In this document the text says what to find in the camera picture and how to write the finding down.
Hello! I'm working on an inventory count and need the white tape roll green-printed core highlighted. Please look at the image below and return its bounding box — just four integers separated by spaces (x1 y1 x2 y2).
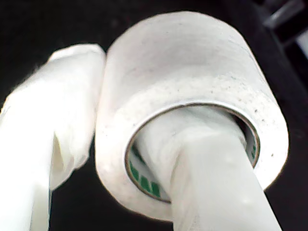
94 11 289 222

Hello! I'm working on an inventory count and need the black tray with wells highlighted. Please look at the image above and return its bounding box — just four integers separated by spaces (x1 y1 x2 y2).
251 0 308 64

